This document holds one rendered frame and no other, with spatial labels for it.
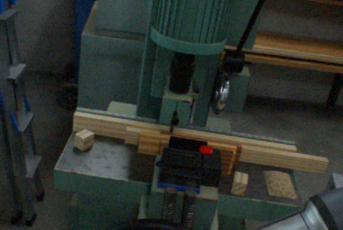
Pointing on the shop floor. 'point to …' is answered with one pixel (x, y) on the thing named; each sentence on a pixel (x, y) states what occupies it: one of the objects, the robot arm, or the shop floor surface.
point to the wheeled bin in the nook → (83, 4)
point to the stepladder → (9, 63)
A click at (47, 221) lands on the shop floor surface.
